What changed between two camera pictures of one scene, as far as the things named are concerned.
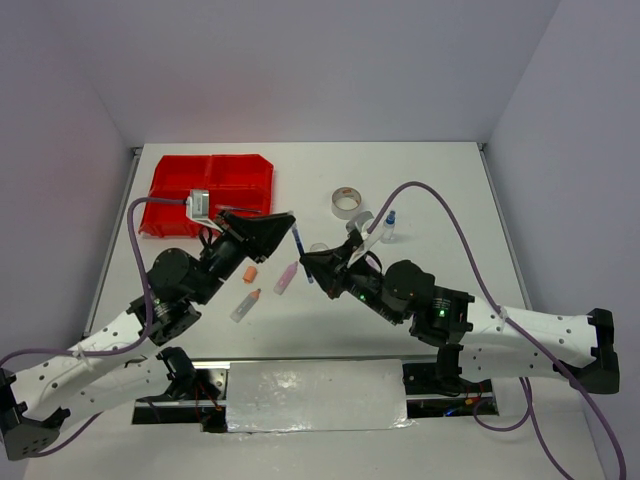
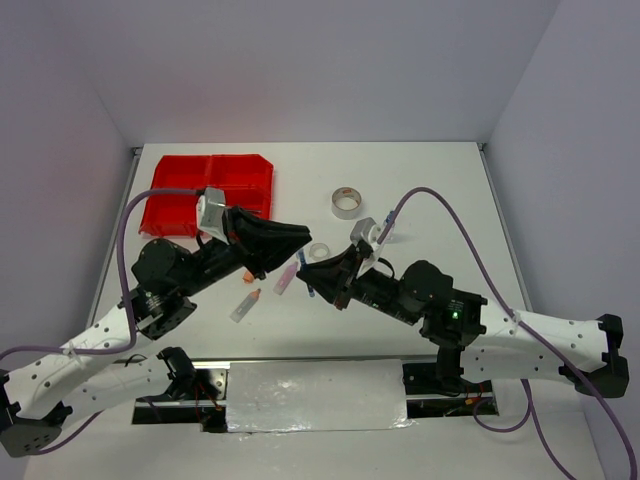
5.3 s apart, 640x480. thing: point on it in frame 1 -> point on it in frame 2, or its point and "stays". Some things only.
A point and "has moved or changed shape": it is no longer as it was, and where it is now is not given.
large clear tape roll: (346, 202) stays
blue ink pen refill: (310, 280) has moved or changed shape
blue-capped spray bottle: (389, 228) stays
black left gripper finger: (256, 237) -> (267, 256)
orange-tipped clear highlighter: (239, 312) stays
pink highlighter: (288, 275) stays
